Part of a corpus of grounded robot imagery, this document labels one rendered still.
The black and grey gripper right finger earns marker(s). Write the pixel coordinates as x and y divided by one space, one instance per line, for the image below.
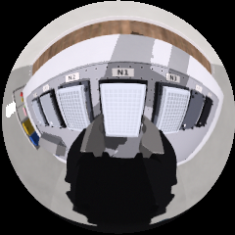
155 145

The grey operator panel with coloured keys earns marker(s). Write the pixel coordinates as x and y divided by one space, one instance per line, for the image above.
50 144

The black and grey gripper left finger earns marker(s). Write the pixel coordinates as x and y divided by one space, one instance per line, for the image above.
88 144

